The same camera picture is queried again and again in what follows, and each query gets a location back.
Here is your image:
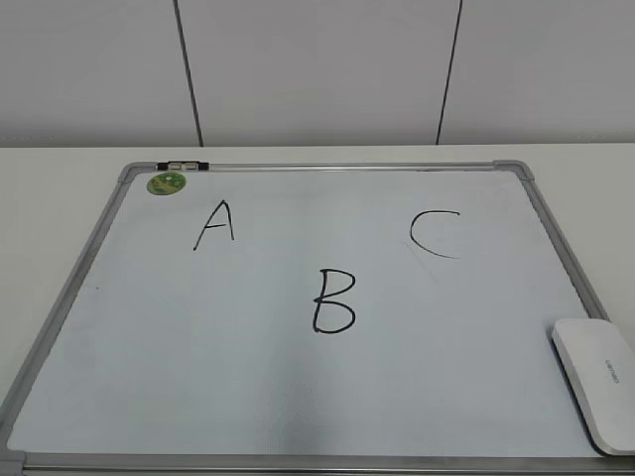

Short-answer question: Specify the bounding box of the green round magnet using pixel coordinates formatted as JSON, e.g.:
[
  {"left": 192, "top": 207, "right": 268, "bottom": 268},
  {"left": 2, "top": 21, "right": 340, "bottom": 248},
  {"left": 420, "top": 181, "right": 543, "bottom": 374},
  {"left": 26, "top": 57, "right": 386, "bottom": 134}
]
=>
[{"left": 146, "top": 172, "right": 187, "bottom": 196}]

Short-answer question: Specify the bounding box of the white whiteboard eraser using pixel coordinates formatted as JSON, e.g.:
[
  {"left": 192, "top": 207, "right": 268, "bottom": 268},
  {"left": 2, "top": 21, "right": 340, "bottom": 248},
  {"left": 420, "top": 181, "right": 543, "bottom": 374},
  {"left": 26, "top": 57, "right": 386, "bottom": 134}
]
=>
[{"left": 552, "top": 318, "right": 634, "bottom": 456}]

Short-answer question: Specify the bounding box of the white aluminium-framed whiteboard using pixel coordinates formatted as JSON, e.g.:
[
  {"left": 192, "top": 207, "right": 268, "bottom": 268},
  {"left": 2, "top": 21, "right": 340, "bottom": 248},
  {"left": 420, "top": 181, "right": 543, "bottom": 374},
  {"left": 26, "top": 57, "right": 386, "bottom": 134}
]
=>
[{"left": 1, "top": 161, "right": 634, "bottom": 475}]

